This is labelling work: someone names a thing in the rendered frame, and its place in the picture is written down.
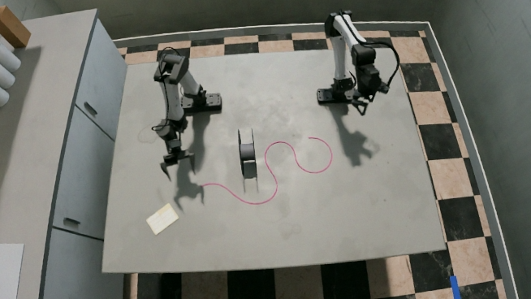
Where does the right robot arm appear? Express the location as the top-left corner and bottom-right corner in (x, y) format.
(154, 53), (221, 144)

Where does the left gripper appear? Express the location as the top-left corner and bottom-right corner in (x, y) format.
(350, 80), (386, 116)

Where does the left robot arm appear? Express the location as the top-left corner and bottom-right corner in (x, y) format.
(317, 11), (389, 102)

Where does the black cable reel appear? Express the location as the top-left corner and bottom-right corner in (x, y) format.
(238, 129), (257, 177)

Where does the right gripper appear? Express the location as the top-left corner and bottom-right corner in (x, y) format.
(161, 141), (196, 182)

